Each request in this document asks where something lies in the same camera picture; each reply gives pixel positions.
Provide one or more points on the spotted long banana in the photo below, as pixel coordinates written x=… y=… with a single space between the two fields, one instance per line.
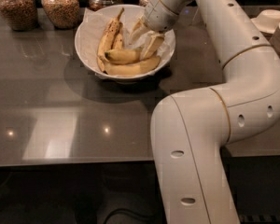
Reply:
x=107 y=39

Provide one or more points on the front bottom yellow banana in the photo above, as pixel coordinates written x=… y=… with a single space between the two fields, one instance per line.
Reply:
x=135 y=69

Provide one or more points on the black power strip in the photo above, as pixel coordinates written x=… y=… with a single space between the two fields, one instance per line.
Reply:
x=259 y=219

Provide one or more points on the white paper liner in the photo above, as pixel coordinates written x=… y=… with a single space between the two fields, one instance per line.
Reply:
x=93 y=31

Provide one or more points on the leftmost glass grain jar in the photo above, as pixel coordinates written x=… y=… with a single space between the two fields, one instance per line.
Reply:
x=20 y=15

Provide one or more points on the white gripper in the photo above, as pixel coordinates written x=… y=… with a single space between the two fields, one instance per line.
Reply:
x=158 y=15

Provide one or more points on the white bowl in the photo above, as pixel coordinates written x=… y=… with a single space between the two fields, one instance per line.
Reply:
x=90 y=38

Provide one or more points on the curved yellow banana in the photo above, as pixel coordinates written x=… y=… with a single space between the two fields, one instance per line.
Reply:
x=123 y=56

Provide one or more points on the small inner banana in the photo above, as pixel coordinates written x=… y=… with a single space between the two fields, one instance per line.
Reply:
x=118 y=41

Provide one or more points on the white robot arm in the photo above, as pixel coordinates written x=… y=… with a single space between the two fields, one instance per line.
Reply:
x=189 y=128

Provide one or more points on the back paper bowl stack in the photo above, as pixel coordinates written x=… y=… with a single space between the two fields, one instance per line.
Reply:
x=267 y=21

